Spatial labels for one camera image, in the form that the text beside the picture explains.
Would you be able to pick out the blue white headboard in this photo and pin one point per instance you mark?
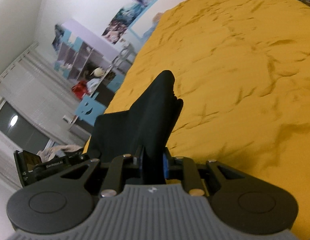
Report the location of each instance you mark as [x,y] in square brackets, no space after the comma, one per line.
[144,21]

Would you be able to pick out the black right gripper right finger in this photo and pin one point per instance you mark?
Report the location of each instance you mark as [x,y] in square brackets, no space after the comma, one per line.
[241,201]

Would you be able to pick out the red bag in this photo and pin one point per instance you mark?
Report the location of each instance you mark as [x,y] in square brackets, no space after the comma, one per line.
[80,89]

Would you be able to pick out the purple blue shelf unit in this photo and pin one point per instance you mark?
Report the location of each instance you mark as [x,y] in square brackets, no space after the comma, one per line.
[79,50]

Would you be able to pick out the dark desk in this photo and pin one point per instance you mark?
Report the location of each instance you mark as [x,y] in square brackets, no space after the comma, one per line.
[107,86]

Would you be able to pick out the black pants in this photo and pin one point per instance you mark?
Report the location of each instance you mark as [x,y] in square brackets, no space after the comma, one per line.
[147,125]

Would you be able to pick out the blue smiley chair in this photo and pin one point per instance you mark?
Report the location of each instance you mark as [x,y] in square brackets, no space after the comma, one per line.
[89,109]

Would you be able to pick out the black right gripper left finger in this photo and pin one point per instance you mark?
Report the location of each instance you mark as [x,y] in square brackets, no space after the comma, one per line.
[63,201]

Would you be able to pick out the cream round helmet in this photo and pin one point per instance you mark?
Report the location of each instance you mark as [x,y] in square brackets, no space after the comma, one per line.
[98,72]

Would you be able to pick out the anime posters on wall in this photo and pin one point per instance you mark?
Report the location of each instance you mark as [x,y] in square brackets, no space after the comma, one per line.
[123,19]

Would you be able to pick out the white curtain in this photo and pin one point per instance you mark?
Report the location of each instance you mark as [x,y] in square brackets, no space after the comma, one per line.
[40,95]

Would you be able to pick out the yellow bed cover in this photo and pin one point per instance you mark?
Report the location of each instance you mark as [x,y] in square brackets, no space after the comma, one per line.
[242,68]

